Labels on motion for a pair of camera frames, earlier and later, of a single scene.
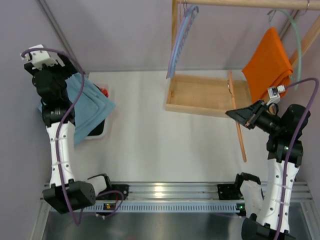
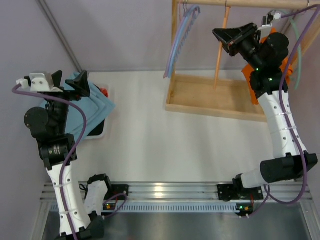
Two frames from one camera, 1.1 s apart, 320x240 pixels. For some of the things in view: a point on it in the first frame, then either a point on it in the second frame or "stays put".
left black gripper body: x=64 y=64 to x=67 y=90
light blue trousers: x=93 y=106 stays put
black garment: x=98 y=130 stays put
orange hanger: x=233 y=96 to x=226 y=19
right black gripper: x=253 y=118 to x=242 y=41
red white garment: x=104 y=92 stays put
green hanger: x=269 y=15 stays put
